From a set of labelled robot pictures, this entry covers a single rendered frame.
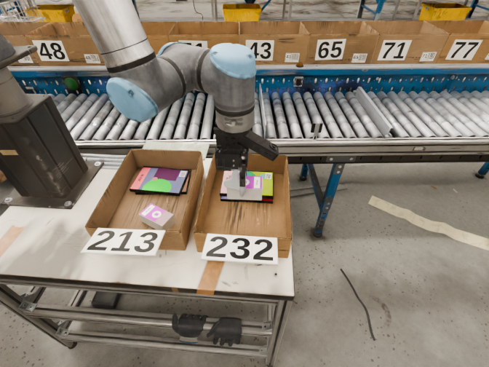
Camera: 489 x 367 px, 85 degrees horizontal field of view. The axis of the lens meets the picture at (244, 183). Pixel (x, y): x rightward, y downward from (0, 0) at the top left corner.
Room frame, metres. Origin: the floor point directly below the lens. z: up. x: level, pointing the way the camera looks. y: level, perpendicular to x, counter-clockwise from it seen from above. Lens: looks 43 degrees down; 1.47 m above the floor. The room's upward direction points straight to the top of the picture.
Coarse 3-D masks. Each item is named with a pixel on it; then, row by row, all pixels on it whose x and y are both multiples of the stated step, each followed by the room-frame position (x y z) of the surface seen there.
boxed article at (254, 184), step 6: (246, 180) 0.57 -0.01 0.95; (252, 180) 0.57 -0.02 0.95; (258, 180) 0.57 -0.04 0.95; (246, 186) 0.54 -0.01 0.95; (252, 186) 0.54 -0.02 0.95; (258, 186) 0.54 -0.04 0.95; (228, 192) 0.54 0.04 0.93; (234, 192) 0.54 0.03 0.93; (246, 192) 0.53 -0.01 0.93; (252, 192) 0.53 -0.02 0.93; (258, 192) 0.53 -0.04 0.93; (228, 198) 0.54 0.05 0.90; (234, 198) 0.54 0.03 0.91; (240, 198) 0.53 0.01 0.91; (246, 198) 0.53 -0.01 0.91; (252, 198) 0.53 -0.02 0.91; (258, 198) 0.53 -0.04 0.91
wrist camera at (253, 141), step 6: (252, 132) 0.58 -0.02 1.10; (240, 138) 0.55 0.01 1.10; (246, 138) 0.54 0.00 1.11; (252, 138) 0.55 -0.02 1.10; (258, 138) 0.57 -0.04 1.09; (264, 138) 0.58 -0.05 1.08; (246, 144) 0.54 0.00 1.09; (252, 144) 0.54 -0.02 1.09; (258, 144) 0.54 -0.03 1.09; (264, 144) 0.55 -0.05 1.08; (270, 144) 0.56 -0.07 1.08; (258, 150) 0.54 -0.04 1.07; (264, 150) 0.54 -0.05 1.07; (270, 150) 0.54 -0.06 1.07; (276, 150) 0.55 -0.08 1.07; (264, 156) 0.54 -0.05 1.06; (270, 156) 0.54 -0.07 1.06; (276, 156) 0.54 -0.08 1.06
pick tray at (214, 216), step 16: (256, 160) 0.82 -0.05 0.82; (208, 176) 0.70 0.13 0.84; (288, 176) 0.69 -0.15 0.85; (208, 192) 0.67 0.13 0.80; (288, 192) 0.62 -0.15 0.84; (208, 208) 0.62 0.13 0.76; (224, 208) 0.62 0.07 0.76; (240, 208) 0.62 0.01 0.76; (256, 208) 0.62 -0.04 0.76; (272, 208) 0.62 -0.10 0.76; (288, 208) 0.57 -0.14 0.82; (208, 224) 0.55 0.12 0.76; (224, 224) 0.55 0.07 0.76; (240, 224) 0.55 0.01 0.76; (256, 224) 0.55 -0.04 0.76; (272, 224) 0.55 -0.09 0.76; (288, 224) 0.52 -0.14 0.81; (288, 240) 0.43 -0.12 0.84
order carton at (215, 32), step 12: (180, 24) 1.92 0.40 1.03; (192, 24) 1.92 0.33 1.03; (204, 24) 1.92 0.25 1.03; (216, 24) 1.92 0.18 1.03; (228, 24) 1.92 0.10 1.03; (168, 36) 1.63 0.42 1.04; (180, 36) 1.63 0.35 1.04; (192, 36) 1.63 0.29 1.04; (204, 36) 1.63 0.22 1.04; (216, 36) 1.63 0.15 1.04; (228, 36) 1.64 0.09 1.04
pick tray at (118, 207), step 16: (128, 160) 0.81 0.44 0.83; (144, 160) 0.85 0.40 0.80; (160, 160) 0.84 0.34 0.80; (176, 160) 0.84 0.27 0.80; (192, 160) 0.84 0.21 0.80; (128, 176) 0.77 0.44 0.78; (192, 176) 0.79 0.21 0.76; (112, 192) 0.65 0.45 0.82; (128, 192) 0.70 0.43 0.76; (192, 192) 0.63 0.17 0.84; (96, 208) 0.55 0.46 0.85; (112, 208) 0.61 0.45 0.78; (128, 208) 0.62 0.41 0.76; (144, 208) 0.62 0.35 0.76; (176, 208) 0.62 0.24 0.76; (192, 208) 0.60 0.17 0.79; (96, 224) 0.51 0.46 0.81; (112, 224) 0.55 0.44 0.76; (128, 224) 0.55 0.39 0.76; (144, 224) 0.55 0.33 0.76; (176, 224) 0.55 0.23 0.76; (176, 240) 0.46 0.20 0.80
